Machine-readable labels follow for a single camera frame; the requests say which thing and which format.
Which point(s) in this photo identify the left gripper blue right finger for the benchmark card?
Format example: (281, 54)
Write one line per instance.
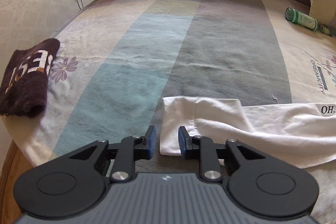
(203, 150)

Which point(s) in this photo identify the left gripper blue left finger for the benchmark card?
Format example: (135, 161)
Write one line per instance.
(127, 152)

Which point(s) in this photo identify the white printed t-shirt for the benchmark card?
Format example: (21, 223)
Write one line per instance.
(302, 134)

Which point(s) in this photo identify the brown folded sweater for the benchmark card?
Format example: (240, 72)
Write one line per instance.
(25, 81)

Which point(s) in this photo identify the green glass bottle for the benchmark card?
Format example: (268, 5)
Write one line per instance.
(301, 19)

